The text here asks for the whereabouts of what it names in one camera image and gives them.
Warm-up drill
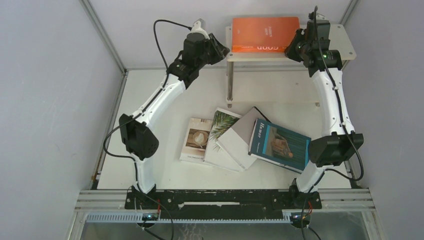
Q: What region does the coffee cover book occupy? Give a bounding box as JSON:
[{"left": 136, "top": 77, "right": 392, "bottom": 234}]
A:
[{"left": 179, "top": 117, "right": 213, "bottom": 164}]

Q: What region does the palm leaf cover book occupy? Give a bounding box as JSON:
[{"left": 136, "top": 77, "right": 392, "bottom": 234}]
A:
[{"left": 202, "top": 107, "right": 244, "bottom": 173}]

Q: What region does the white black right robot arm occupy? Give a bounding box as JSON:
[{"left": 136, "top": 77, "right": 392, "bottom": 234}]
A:
[{"left": 284, "top": 19, "right": 364, "bottom": 208}]

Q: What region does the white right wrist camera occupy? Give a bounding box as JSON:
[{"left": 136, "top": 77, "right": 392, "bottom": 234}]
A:
[{"left": 308, "top": 12, "right": 328, "bottom": 21}]

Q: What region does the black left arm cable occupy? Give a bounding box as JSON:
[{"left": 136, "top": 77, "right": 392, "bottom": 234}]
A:
[{"left": 102, "top": 19, "right": 194, "bottom": 193}]

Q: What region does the orange hardcover book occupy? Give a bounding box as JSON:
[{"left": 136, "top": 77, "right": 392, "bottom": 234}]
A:
[{"left": 231, "top": 16, "right": 300, "bottom": 53}]

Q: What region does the teal Humor book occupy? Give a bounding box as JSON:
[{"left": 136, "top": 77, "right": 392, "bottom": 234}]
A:
[{"left": 248, "top": 118, "right": 312, "bottom": 174}]

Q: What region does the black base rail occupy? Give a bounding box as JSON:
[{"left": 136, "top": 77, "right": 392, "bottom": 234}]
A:
[{"left": 124, "top": 187, "right": 323, "bottom": 221}]

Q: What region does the aluminium frame rail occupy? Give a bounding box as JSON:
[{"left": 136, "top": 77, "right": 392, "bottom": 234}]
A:
[{"left": 79, "top": 0, "right": 128, "bottom": 75}]

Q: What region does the grey white plain book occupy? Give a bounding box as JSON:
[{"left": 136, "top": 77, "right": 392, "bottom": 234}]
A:
[{"left": 217, "top": 106, "right": 268, "bottom": 172}]

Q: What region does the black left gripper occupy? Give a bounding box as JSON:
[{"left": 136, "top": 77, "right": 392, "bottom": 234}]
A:
[{"left": 196, "top": 33, "right": 230, "bottom": 70}]

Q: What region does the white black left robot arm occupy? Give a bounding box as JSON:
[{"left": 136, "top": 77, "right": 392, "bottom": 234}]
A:
[{"left": 119, "top": 33, "right": 230, "bottom": 209}]

